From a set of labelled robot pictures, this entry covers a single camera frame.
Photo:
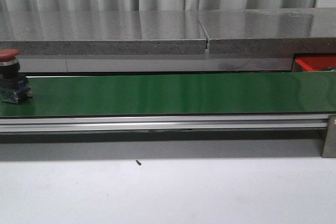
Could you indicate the red mushroom push button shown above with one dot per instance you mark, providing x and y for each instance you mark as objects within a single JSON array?
[{"x": 15, "y": 87}]

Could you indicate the red plastic bin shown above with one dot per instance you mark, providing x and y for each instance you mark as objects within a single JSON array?
[{"x": 316, "y": 63}]

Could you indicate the green conveyor belt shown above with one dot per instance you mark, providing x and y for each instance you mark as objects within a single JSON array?
[{"x": 162, "y": 94}]

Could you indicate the grey stone counter slab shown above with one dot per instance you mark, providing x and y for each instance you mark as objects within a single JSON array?
[{"x": 103, "y": 32}]

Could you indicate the aluminium conveyor frame rail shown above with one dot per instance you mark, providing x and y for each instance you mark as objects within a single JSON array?
[{"x": 180, "y": 122}]

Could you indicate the steel conveyor support bracket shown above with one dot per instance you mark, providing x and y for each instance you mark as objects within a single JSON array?
[{"x": 329, "y": 149}]

